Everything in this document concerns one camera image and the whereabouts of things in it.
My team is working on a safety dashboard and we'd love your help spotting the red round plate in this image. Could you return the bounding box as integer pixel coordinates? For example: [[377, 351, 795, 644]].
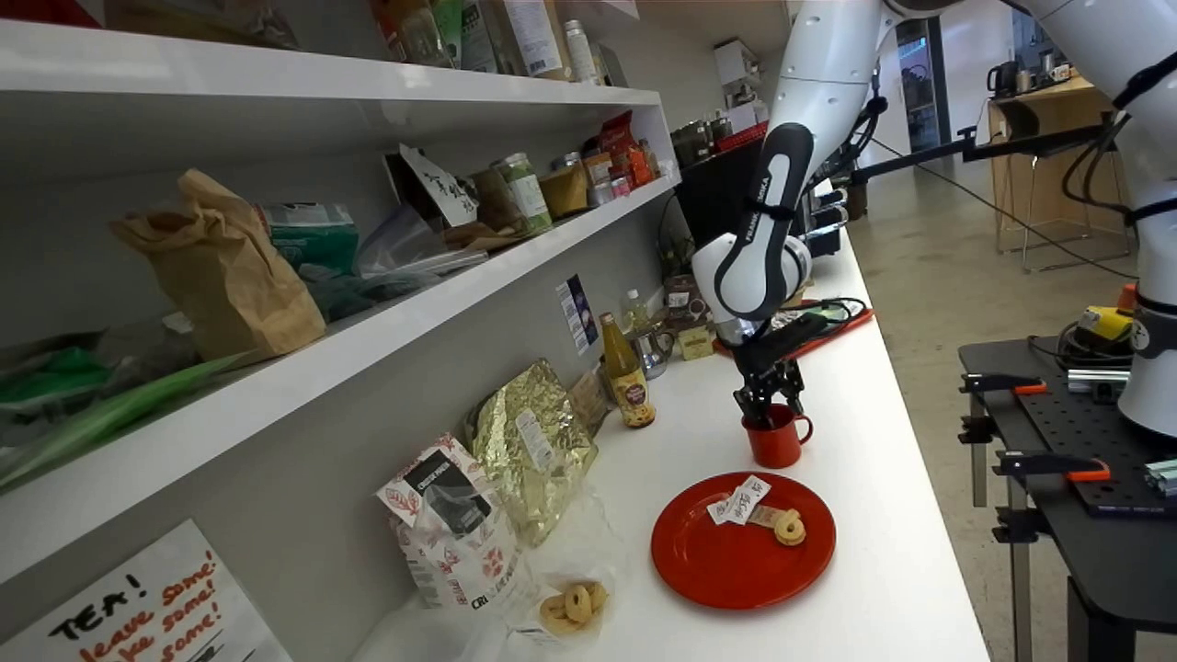
[[653, 471, 835, 609]]

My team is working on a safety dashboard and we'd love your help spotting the white red printed bag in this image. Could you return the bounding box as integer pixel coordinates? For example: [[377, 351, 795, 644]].
[[377, 435, 519, 609]]

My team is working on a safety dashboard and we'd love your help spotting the green label can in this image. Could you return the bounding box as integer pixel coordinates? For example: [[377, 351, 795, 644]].
[[499, 151, 552, 236]]

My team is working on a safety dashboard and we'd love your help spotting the brown paper bag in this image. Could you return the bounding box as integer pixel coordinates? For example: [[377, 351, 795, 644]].
[[114, 168, 328, 358]]

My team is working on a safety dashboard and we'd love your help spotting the yellow glass bottle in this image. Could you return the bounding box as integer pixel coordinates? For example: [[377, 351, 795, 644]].
[[599, 314, 655, 430]]

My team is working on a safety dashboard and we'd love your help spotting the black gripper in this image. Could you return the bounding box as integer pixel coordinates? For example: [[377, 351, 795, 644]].
[[734, 317, 821, 406]]

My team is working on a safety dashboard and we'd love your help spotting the red ceramic mug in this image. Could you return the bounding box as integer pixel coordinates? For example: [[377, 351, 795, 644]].
[[743, 406, 813, 468]]

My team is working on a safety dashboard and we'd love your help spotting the white handwritten tea sign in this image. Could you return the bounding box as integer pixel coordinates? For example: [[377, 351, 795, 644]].
[[0, 521, 296, 662]]

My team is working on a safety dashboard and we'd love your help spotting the blue white wall leaflet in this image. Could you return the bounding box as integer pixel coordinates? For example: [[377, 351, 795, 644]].
[[559, 276, 599, 354]]

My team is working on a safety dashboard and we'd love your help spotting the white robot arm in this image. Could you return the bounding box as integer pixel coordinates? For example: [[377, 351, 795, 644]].
[[692, 0, 1177, 436]]

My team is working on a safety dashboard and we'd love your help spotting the gold foil bag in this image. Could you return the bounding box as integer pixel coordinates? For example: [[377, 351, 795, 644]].
[[472, 365, 599, 547]]

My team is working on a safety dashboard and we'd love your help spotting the black workbench with clamps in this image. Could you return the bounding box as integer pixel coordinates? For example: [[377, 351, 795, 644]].
[[955, 336, 1177, 662]]

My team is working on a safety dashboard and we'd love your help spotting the pretzel shaped cookie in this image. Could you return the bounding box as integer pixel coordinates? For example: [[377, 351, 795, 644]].
[[752, 507, 807, 547]]

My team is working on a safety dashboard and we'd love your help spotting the white wall shelf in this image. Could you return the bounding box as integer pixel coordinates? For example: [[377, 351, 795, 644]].
[[0, 18, 678, 581]]

